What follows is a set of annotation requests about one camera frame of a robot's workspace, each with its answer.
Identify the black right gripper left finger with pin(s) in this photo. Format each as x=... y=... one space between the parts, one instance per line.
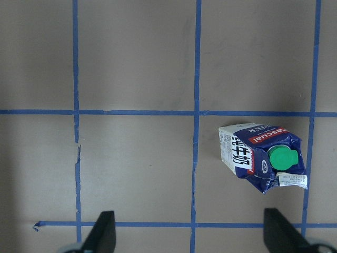
x=102 y=237

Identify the blue white milk carton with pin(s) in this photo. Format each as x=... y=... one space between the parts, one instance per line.
x=267 y=156

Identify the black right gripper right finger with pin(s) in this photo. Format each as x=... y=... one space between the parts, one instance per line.
x=280 y=235

